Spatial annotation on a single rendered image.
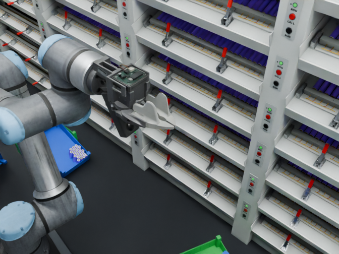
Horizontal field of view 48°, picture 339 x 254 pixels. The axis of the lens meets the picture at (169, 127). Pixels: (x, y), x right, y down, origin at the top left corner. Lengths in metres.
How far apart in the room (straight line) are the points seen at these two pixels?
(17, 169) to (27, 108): 1.48
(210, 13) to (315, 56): 0.38
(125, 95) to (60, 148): 1.61
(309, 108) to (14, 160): 1.73
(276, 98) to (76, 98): 0.67
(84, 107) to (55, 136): 1.41
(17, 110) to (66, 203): 0.79
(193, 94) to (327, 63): 0.60
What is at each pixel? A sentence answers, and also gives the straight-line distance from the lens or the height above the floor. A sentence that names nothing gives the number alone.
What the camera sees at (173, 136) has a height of 0.34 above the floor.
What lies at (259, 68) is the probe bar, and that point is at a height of 0.93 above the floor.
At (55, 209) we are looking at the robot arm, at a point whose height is 0.40.
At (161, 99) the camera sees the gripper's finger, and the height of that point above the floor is 1.22.
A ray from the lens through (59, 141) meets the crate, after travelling 2.35.
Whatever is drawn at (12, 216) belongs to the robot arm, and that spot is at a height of 0.43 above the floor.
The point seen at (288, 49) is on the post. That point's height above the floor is 1.09.
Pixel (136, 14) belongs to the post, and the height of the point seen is 0.97.
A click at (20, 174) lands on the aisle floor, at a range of 2.35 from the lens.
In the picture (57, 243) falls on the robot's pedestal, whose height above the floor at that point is 0.06.
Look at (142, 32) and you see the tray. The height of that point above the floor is 0.89.
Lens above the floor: 1.70
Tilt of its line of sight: 44 degrees down
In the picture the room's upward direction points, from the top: straight up
